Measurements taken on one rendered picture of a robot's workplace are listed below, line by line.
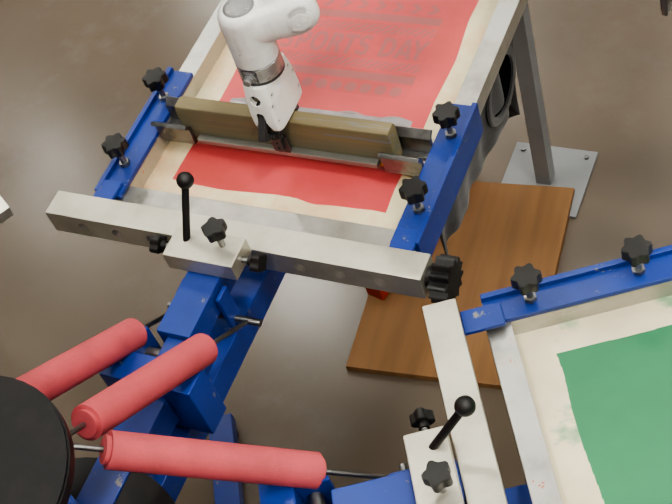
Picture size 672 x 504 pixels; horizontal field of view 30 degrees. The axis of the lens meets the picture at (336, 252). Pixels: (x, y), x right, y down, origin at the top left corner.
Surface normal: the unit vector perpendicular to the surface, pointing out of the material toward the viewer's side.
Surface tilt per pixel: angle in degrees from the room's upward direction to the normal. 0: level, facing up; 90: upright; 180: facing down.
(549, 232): 0
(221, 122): 90
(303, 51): 0
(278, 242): 0
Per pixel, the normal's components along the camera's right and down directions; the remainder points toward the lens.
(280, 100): 0.90, 0.16
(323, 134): -0.36, 0.78
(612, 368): -0.24, -0.60
